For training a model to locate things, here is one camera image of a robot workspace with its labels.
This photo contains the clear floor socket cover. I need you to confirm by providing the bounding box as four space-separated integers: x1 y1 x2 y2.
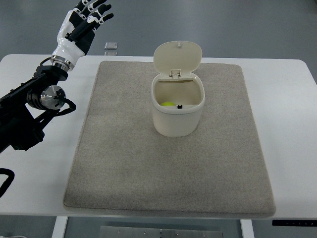
104 42 118 50

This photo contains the white left table leg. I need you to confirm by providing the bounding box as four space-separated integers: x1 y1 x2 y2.
52 216 68 238

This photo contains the yellow tennis ball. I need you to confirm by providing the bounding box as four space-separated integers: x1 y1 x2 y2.
161 102 176 107

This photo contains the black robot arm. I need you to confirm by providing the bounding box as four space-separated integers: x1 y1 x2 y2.
0 56 76 152

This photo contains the white right table leg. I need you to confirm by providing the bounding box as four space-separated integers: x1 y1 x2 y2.
240 219 255 238

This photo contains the white table leg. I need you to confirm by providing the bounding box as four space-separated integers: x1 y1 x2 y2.
240 219 255 238
52 216 68 238

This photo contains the black table control panel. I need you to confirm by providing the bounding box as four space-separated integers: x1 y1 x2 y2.
272 220 317 227

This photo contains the beige bin with open lid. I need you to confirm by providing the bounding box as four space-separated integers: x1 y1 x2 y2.
151 41 205 137

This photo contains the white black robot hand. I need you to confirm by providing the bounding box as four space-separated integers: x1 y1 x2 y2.
51 0 114 70

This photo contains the grey felt mat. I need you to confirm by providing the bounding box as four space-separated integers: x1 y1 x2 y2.
63 61 276 218

